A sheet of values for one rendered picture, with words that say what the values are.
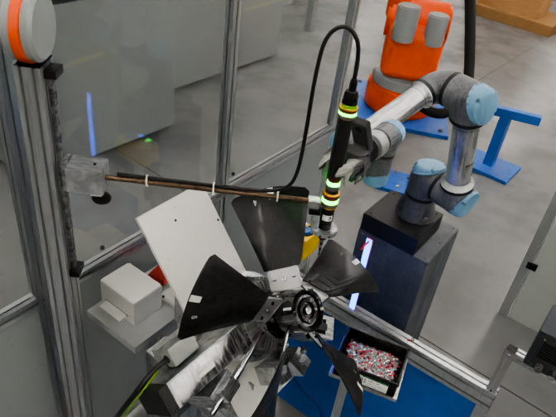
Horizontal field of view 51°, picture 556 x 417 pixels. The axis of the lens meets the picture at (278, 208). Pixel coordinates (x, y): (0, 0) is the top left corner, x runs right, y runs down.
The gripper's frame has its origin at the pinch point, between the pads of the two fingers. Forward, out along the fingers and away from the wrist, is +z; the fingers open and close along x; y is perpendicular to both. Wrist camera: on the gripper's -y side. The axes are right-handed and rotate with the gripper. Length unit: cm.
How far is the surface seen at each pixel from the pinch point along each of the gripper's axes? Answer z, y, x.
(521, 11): -790, 138, 152
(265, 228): 1.2, 26.9, 15.7
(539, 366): -34, 54, -62
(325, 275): -12.8, 44.0, 1.0
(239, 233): -60, 94, 70
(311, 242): -38, 58, 21
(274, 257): 3.2, 32.9, 10.1
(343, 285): -13.7, 45.0, -5.1
